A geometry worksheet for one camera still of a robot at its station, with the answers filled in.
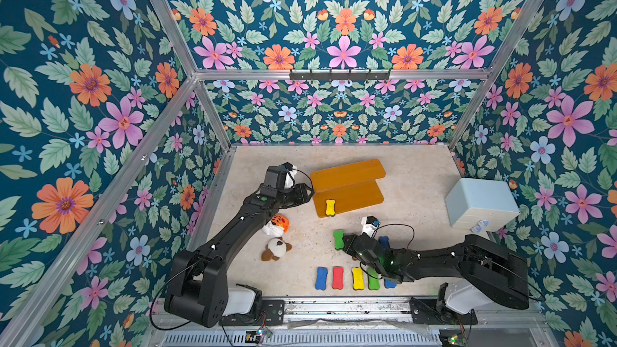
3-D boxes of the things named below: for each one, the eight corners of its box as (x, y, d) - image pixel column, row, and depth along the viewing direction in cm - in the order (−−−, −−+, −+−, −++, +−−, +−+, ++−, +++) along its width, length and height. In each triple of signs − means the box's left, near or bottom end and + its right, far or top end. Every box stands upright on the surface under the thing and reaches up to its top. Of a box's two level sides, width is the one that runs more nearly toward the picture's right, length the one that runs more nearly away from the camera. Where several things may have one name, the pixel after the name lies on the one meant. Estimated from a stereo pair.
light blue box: (452, 233, 92) (471, 214, 80) (438, 196, 103) (454, 174, 91) (501, 233, 92) (528, 213, 80) (482, 196, 103) (503, 174, 91)
